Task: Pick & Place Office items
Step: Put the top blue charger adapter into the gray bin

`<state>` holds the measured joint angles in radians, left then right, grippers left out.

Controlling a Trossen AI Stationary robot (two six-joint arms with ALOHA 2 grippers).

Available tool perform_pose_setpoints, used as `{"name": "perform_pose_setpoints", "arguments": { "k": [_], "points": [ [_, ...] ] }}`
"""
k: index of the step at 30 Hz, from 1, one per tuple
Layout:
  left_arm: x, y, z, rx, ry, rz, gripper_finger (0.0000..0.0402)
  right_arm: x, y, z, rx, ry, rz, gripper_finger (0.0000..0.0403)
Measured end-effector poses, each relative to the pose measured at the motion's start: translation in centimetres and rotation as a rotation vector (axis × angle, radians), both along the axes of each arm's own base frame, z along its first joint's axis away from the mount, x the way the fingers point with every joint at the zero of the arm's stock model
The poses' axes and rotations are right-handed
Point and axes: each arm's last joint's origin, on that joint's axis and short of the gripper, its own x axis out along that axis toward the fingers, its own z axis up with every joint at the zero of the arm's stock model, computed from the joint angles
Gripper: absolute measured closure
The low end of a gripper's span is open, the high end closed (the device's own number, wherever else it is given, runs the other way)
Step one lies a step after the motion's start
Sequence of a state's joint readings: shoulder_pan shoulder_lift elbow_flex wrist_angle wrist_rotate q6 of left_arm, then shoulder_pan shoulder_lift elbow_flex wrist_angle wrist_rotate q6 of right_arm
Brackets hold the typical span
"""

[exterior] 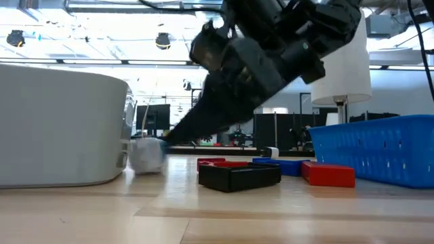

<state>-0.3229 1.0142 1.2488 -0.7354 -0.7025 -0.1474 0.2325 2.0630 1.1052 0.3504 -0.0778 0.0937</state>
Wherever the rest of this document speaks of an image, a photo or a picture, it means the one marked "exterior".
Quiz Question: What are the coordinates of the white plug adapter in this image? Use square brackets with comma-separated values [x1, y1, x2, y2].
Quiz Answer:
[128, 136, 167, 176]

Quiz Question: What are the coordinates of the grey plastic storage bin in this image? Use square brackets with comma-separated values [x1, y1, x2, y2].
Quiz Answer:
[0, 63, 136, 189]

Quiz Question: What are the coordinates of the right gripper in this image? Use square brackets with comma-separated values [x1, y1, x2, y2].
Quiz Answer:
[163, 20, 327, 147]

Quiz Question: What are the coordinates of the black room partition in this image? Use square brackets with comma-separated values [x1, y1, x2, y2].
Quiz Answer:
[253, 113, 315, 153]

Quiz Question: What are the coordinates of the white lamp shade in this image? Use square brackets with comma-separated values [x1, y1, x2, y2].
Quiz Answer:
[310, 9, 372, 125]

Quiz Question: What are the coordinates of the black ceiling camera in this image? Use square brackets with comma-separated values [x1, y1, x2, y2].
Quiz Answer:
[5, 29, 26, 47]
[155, 32, 172, 51]

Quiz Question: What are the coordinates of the black and white adapter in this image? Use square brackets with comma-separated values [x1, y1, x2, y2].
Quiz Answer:
[260, 146, 280, 159]

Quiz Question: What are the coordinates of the blue perforated plastic basket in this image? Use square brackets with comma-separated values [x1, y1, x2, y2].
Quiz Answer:
[307, 114, 434, 190]

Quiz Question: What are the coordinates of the black hanging cable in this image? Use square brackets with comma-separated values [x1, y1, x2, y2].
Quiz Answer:
[406, 0, 434, 102]

